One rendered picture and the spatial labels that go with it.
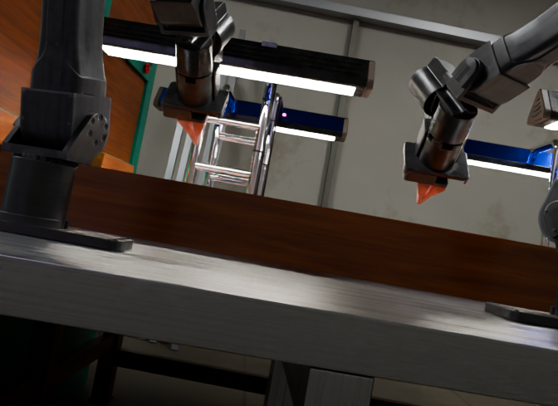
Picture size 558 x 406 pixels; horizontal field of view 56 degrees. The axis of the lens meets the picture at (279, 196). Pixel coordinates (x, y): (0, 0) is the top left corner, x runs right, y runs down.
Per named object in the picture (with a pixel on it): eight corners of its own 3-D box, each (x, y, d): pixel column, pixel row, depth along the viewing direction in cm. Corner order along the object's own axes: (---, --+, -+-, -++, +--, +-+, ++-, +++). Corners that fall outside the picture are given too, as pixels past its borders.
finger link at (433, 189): (391, 183, 95) (405, 144, 88) (431, 190, 94) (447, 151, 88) (391, 211, 90) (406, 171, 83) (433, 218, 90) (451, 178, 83)
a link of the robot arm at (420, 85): (393, 85, 85) (442, 22, 78) (430, 100, 89) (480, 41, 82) (423, 131, 77) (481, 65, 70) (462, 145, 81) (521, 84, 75)
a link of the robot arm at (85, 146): (45, 110, 60) (7, 95, 55) (110, 118, 58) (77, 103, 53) (33, 163, 60) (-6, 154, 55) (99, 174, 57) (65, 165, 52)
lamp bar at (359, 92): (373, 89, 109) (379, 55, 110) (80, 40, 112) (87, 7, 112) (368, 99, 117) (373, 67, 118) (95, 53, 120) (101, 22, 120)
